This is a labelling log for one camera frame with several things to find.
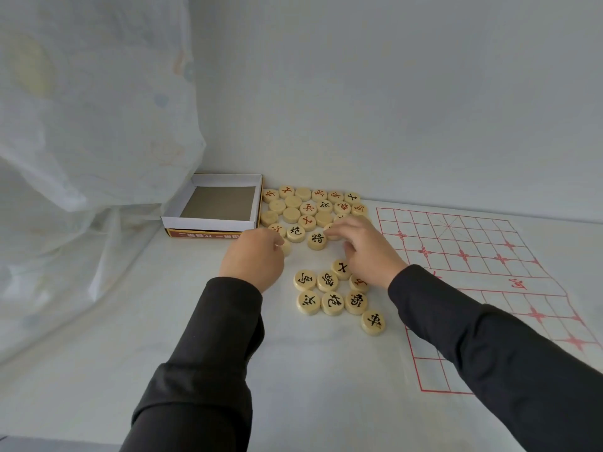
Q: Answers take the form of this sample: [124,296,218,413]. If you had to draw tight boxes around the person's right hand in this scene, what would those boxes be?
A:
[325,214,410,291]

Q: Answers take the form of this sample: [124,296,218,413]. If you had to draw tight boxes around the person's left hand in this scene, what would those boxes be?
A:
[218,226,286,295]

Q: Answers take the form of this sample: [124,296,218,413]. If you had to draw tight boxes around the pile of wooden xiangqi pieces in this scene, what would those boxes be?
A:
[259,185,371,318]

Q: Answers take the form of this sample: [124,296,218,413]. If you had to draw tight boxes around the red grid xiangqi board sheet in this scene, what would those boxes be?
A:
[374,204,603,396]

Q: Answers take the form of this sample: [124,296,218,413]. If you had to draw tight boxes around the person's right forearm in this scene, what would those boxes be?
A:
[387,264,603,452]

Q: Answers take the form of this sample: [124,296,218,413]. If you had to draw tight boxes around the person's left forearm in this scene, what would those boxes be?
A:
[120,276,266,452]

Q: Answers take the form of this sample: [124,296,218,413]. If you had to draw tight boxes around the white cardboard box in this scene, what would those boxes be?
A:
[161,173,264,240]

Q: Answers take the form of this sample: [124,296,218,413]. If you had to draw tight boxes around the sheer white curtain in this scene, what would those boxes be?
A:
[0,0,208,363]

